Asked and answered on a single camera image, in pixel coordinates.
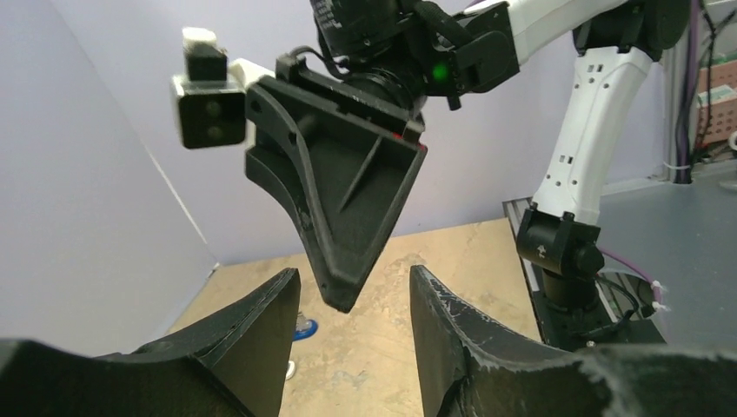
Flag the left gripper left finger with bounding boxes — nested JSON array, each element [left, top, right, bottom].
[[1, 268, 301, 416]]

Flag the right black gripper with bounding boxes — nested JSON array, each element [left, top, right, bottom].
[[244, 54, 427, 313]]

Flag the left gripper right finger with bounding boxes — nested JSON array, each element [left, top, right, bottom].
[[409, 265, 736, 416]]

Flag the blue stapler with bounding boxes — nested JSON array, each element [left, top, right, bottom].
[[293, 319, 319, 341]]

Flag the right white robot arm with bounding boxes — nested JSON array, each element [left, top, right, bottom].
[[245, 1, 689, 313]]

